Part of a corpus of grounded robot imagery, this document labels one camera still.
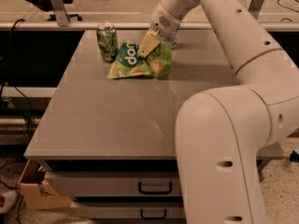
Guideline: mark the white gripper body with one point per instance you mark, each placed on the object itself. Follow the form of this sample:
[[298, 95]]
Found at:
[[163, 21]]

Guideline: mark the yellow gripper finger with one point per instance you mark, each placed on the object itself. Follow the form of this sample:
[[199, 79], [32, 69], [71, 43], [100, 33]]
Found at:
[[150, 41]]

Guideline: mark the green rice chip bag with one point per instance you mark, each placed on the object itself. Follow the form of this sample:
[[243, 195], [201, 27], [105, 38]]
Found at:
[[129, 64]]

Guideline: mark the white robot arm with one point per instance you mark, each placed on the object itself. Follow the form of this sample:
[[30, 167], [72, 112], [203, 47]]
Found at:
[[220, 131]]

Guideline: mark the silver soda can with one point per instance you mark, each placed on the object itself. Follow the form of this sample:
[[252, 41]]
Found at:
[[173, 38]]

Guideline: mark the green soda can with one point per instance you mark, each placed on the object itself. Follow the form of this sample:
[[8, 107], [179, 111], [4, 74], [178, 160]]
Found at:
[[107, 41]]

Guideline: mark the grey drawer cabinet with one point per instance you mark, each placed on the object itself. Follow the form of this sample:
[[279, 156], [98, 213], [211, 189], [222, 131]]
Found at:
[[94, 124]]

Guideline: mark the upper grey drawer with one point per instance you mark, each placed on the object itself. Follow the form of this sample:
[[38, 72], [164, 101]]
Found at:
[[115, 184]]

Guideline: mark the grey drawer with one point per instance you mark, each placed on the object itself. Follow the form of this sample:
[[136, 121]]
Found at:
[[148, 211], [115, 184]]

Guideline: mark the lower grey drawer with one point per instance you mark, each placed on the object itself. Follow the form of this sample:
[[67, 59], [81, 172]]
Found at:
[[148, 211]]

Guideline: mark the black object on floor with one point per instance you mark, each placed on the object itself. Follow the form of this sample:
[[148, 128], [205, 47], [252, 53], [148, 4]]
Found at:
[[294, 157]]

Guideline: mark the cardboard box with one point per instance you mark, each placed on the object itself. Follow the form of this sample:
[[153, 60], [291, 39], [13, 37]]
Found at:
[[37, 193]]

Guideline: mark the white shoe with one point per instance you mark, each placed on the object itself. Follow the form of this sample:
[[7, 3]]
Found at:
[[7, 200]]

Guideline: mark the left metal bracket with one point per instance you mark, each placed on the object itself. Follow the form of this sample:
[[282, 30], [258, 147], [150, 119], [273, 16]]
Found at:
[[60, 13]]

